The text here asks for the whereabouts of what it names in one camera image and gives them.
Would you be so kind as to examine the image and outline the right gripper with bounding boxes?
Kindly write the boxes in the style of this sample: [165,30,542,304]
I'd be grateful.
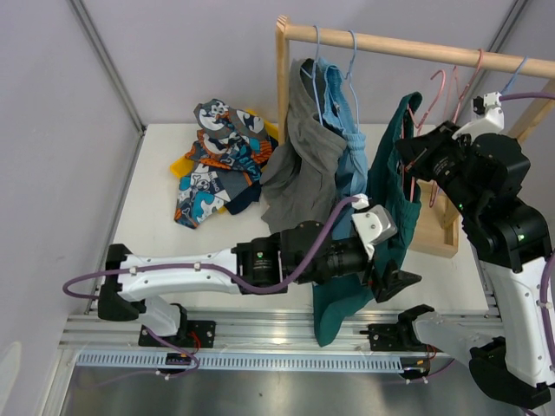
[395,120,484,219]

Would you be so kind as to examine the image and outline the pink hanger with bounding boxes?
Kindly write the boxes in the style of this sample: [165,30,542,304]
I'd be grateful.
[408,69,447,134]
[428,48,485,208]

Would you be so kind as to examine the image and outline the light blue shorts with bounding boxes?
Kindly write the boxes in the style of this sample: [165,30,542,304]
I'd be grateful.
[323,63,369,239]

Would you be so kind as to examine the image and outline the dark green shorts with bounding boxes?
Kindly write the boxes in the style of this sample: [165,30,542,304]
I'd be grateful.
[313,92,422,347]

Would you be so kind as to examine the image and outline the blue hanger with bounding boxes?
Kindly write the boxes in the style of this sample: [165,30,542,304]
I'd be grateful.
[499,55,529,95]
[344,29,361,129]
[304,25,323,126]

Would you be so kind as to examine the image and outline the grey shorts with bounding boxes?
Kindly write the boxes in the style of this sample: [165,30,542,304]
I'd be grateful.
[260,58,346,233]

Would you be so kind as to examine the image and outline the navy blue shorts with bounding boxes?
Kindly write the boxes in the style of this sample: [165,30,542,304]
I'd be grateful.
[225,184,261,215]

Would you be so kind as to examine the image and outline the orange teal patterned shorts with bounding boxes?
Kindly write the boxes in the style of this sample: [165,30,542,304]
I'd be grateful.
[173,99,278,229]

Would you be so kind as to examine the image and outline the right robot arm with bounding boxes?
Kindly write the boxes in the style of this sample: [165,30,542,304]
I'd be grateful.
[390,122,554,411]

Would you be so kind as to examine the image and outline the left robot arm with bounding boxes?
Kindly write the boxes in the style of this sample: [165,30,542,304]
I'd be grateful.
[98,218,422,347]

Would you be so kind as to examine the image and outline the wooden clothes rack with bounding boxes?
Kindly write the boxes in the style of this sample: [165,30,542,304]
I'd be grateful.
[275,15,555,260]

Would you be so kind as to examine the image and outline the yellow plastic tray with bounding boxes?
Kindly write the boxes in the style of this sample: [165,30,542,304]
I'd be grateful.
[169,120,278,213]

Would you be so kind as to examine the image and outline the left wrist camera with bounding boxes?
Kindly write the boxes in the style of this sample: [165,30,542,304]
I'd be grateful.
[351,205,397,259]

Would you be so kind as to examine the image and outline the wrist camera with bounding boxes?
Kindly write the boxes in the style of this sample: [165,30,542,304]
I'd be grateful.
[351,205,397,259]
[452,92,505,141]

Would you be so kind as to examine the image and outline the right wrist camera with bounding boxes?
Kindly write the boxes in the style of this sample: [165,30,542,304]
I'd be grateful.
[452,92,505,141]

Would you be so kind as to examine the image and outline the aluminium mounting rail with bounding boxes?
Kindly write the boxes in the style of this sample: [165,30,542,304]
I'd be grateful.
[59,309,397,354]

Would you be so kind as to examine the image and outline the slotted cable duct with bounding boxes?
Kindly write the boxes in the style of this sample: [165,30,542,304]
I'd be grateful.
[75,351,417,373]

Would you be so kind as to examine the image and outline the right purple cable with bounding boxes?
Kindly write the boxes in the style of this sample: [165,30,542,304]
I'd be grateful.
[405,91,555,416]

